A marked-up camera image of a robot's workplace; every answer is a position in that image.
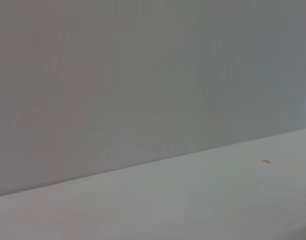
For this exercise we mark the small orange crumb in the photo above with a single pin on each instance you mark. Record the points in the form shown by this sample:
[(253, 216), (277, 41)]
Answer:
[(266, 161)]

